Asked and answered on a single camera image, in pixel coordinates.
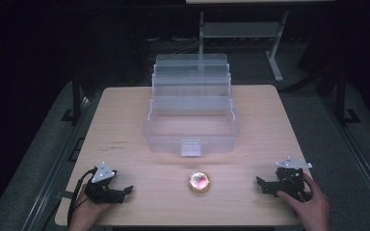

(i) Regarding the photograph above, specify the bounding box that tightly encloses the person's right hand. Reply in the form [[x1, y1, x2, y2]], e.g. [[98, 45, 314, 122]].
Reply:
[[276, 172, 330, 231]]

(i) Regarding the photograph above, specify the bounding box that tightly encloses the black metal stand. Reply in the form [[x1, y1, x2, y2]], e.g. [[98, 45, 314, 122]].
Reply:
[[60, 68, 86, 123], [332, 68, 361, 127]]

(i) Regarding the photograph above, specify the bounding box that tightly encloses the grey metal floor rail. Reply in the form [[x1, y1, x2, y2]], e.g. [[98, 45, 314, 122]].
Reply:
[[20, 95, 93, 231], [321, 95, 370, 222]]

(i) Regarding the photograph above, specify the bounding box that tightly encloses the clear plastic tiered storage box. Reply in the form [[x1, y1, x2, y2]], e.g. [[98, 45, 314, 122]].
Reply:
[[143, 53, 241, 158]]

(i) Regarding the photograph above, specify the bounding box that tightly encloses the person's left hand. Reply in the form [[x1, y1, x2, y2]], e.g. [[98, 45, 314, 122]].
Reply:
[[68, 183, 117, 231]]

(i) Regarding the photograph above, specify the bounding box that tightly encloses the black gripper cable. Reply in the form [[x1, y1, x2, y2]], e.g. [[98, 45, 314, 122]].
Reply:
[[66, 167, 98, 227]]

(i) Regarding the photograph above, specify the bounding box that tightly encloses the white metal table frame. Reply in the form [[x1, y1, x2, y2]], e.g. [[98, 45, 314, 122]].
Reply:
[[198, 9, 291, 84]]

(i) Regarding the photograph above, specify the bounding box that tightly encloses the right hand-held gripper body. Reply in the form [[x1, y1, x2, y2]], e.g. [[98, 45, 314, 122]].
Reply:
[[274, 156, 314, 202]]

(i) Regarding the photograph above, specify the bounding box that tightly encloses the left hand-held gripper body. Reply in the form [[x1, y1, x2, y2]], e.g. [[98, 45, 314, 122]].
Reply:
[[83, 161, 125, 205]]

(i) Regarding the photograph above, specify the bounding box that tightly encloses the small round gold-rimmed jar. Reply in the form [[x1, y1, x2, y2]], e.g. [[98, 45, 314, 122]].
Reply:
[[187, 169, 212, 195]]

